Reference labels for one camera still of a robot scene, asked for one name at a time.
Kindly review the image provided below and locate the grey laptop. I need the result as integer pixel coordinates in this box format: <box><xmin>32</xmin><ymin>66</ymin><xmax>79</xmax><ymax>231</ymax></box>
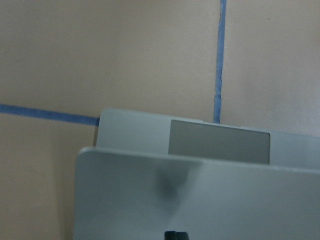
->
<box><xmin>73</xmin><ymin>108</ymin><xmax>320</xmax><ymax>240</ymax></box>

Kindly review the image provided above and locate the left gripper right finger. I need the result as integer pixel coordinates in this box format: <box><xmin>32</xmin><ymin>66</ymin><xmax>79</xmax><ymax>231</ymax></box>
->
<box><xmin>176</xmin><ymin>231</ymin><xmax>188</xmax><ymax>240</ymax></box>

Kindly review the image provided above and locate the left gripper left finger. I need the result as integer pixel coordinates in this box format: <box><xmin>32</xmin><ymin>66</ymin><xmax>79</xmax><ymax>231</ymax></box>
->
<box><xmin>164</xmin><ymin>231</ymin><xmax>177</xmax><ymax>240</ymax></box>

